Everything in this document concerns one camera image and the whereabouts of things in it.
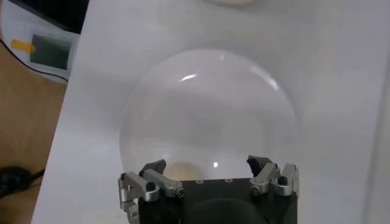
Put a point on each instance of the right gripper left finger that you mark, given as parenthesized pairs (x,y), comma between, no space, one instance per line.
(158,181)

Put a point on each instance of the white device with grey screen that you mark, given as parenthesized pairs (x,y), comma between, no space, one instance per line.
(18,27)

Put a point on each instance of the white round plate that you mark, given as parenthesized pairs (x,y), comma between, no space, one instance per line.
(207,115)

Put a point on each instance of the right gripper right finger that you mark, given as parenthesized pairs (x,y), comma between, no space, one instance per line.
(269,178)

